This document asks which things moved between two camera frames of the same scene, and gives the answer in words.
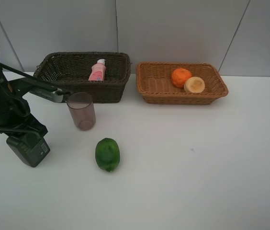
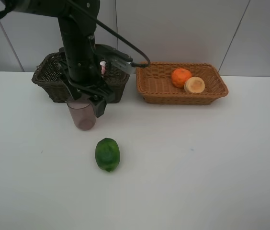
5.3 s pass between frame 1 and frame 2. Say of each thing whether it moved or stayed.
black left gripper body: moved
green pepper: stayed
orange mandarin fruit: stayed
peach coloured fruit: stayed
